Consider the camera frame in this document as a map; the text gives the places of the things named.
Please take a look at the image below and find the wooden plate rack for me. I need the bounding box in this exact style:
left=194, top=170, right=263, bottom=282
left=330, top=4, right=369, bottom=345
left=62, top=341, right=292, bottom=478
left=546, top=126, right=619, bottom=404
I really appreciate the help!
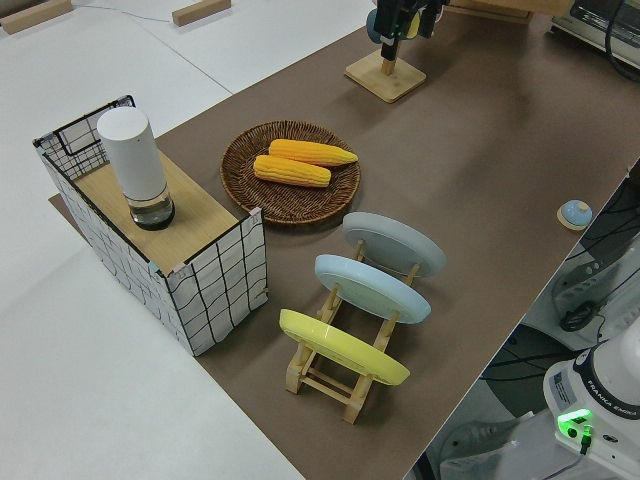
left=284, top=238, right=422, bottom=425

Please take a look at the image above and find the wooden block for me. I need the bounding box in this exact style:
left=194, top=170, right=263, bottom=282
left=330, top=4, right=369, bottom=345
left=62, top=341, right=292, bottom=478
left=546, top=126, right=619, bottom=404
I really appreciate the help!
left=171, top=0, right=233, bottom=28
left=0, top=0, right=74, bottom=36

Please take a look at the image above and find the light blue plate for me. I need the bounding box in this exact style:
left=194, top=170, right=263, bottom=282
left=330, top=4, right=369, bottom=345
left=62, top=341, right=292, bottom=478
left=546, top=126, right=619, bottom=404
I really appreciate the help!
left=314, top=253, right=432, bottom=326

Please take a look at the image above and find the white power strip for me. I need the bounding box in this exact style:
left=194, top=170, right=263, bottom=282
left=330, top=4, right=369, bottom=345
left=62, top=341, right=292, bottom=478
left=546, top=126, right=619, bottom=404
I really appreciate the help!
left=552, top=249, right=616, bottom=326

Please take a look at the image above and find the white toaster oven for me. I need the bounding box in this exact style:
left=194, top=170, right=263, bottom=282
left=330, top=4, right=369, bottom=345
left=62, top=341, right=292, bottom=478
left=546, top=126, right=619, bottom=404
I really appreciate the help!
left=544, top=0, right=640, bottom=57

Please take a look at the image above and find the round wicker basket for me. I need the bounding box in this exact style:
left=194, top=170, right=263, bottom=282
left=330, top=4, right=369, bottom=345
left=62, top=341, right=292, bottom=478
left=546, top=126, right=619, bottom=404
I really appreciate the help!
left=220, top=119, right=362, bottom=230

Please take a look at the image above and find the thin blue cable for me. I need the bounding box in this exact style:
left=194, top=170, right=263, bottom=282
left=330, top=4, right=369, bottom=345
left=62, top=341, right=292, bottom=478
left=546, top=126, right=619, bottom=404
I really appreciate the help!
left=73, top=3, right=174, bottom=24

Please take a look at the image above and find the grey plate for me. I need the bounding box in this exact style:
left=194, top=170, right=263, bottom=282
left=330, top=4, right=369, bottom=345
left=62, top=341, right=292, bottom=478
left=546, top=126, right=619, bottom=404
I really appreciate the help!
left=341, top=211, right=447, bottom=280

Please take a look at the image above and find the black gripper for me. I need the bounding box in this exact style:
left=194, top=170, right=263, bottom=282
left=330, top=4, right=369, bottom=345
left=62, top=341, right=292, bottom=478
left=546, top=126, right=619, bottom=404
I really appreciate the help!
left=374, top=0, right=449, bottom=62

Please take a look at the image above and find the blue bell on wood base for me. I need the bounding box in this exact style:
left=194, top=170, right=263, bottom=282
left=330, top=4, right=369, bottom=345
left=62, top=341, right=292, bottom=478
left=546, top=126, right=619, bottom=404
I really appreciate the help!
left=556, top=199, right=594, bottom=231

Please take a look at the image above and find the wooden mug tree stand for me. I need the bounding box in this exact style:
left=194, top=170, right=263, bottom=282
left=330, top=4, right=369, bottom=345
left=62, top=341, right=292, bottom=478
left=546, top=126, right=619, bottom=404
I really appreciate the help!
left=344, top=42, right=428, bottom=105

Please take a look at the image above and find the yellow plate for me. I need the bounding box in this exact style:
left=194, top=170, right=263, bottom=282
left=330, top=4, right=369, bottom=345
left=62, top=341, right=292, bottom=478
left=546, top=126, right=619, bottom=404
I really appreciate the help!
left=278, top=308, right=412, bottom=387

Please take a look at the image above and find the black coiled cable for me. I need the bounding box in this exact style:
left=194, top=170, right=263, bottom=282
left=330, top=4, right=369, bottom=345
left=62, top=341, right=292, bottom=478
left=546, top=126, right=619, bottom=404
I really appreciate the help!
left=559, top=301, right=600, bottom=333

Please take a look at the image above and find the yellow corn cob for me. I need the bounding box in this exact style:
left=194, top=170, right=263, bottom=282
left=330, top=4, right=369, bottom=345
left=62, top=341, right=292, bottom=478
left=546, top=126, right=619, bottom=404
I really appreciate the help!
left=253, top=154, right=333, bottom=189
left=268, top=138, right=360, bottom=168

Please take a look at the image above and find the white cylindrical grinder bottle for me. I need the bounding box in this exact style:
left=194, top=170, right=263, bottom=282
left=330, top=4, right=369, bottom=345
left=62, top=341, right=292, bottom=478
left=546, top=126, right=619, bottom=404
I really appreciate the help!
left=96, top=108, right=176, bottom=232

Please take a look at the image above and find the brown table mat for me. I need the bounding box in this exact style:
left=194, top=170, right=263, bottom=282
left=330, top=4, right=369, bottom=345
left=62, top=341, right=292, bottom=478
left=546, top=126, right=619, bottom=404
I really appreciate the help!
left=47, top=0, right=640, bottom=480

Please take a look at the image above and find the wire shelf with wood board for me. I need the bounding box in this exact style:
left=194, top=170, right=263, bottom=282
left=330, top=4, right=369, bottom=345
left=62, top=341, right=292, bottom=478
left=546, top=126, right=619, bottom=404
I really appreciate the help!
left=32, top=93, right=269, bottom=357

